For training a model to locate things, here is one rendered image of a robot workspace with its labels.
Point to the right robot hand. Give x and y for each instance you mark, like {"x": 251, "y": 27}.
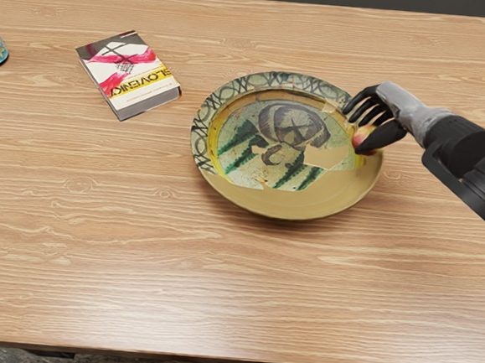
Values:
{"x": 400, "y": 105}

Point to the red yellow fruit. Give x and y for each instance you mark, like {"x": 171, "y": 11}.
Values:
{"x": 361, "y": 135}

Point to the yellow patterned plate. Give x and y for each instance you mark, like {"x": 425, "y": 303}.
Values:
{"x": 287, "y": 147}

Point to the white paperback book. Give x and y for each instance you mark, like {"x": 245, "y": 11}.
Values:
{"x": 127, "y": 75}

